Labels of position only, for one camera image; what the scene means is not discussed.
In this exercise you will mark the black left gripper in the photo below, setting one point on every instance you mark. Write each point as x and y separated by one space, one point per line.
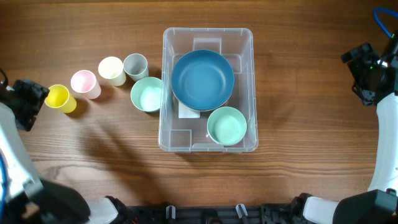
38 93

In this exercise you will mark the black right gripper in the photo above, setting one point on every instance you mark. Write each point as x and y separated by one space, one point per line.
356 60

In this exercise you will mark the yellow plastic cup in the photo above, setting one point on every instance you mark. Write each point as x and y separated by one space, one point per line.
61 99

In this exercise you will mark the mint green bowl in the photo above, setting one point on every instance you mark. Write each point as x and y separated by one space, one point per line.
226 126
146 94

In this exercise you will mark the dark blue plate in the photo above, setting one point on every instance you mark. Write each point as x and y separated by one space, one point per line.
203 97
202 66

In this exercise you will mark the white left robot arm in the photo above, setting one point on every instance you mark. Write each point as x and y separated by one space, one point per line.
27 197

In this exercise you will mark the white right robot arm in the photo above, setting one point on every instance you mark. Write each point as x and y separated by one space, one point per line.
379 203

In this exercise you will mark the pink plastic cup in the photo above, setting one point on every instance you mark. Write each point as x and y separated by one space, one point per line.
85 83

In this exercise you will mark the cream plastic cup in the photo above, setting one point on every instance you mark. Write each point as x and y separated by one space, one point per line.
111 68

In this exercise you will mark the grey plastic cup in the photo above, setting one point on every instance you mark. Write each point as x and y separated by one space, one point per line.
136 66

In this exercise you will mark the white paper label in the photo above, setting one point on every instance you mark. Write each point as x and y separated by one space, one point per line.
185 112

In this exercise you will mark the dark blue plate in bin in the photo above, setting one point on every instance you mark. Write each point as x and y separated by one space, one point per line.
202 66

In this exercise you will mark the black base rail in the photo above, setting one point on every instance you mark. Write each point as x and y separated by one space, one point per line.
264 214

